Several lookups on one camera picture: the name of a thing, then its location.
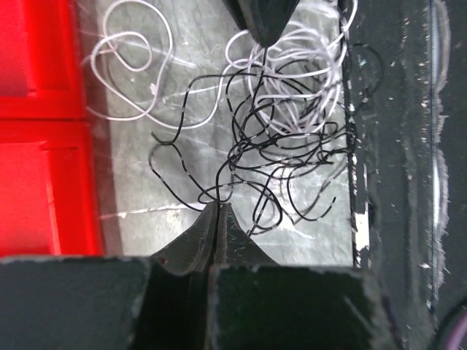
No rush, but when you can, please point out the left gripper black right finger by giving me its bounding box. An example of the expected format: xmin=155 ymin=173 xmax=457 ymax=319
xmin=213 ymin=204 xmax=279 ymax=269

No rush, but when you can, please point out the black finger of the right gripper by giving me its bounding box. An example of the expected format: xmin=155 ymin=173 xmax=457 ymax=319
xmin=225 ymin=0 xmax=299 ymax=46

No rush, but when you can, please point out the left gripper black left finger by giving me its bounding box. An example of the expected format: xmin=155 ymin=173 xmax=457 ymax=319
xmin=151 ymin=201 xmax=219 ymax=273

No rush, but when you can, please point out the white thin cable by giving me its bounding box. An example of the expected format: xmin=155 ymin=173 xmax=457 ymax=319
xmin=82 ymin=0 xmax=358 ymax=136

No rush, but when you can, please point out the black thin cable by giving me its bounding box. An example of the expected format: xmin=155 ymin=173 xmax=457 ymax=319
xmin=147 ymin=43 xmax=384 ymax=236

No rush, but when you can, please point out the red three-compartment plastic tray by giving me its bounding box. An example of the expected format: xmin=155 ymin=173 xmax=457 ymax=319
xmin=1 ymin=1 xmax=104 ymax=255

